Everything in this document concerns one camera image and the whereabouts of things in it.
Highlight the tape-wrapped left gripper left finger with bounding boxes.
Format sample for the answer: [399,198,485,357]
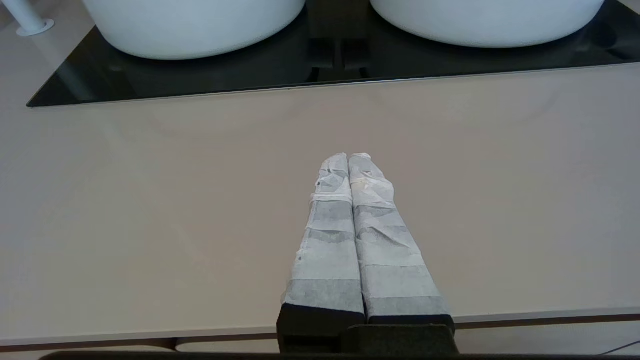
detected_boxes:
[277,152,366,352]

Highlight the black glass cooktop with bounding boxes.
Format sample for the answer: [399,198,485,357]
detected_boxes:
[26,0,640,108]

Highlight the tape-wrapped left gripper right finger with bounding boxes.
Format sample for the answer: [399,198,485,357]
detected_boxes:
[348,153,456,331]

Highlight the white cooking pot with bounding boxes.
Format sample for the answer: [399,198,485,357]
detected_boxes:
[82,0,307,61]
[369,0,606,49]

